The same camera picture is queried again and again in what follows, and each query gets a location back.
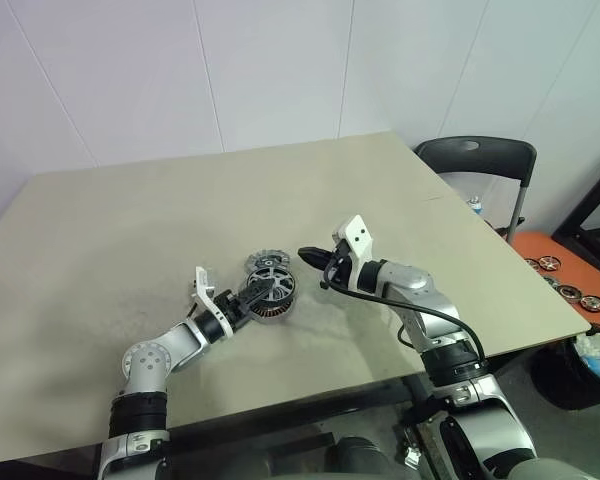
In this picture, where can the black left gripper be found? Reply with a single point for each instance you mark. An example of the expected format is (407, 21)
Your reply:
(230, 307)

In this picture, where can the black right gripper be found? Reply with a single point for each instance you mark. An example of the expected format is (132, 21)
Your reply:
(342, 270)

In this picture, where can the grey toothed motor cover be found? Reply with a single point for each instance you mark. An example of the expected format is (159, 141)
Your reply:
(267, 261)

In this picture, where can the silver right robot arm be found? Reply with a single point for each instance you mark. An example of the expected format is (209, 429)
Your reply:
(405, 280)

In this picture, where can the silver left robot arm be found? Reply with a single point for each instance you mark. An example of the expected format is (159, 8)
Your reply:
(150, 360)

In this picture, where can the small bottle with blue label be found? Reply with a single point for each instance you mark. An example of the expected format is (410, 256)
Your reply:
(475, 206)

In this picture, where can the dark grey rounded shape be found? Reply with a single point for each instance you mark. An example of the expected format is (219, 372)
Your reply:
(355, 460)

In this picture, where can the black folding chair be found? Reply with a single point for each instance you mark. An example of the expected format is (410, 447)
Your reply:
(475, 152)

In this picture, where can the silver metal clamp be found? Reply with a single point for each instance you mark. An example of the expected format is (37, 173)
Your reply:
(411, 445)

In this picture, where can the black trash bin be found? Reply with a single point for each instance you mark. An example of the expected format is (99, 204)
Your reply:
(560, 385)

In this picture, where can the crumpled white trash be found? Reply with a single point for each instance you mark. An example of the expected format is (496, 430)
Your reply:
(592, 342)

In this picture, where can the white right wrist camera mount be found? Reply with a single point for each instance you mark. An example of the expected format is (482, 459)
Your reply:
(357, 235)

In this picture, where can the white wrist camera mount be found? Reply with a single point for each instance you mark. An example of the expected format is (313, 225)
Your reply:
(357, 235)
(203, 290)

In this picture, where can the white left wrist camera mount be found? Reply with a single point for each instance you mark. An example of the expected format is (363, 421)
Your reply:
(203, 290)

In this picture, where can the black metal table frame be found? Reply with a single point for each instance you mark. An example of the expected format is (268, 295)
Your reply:
(230, 422)

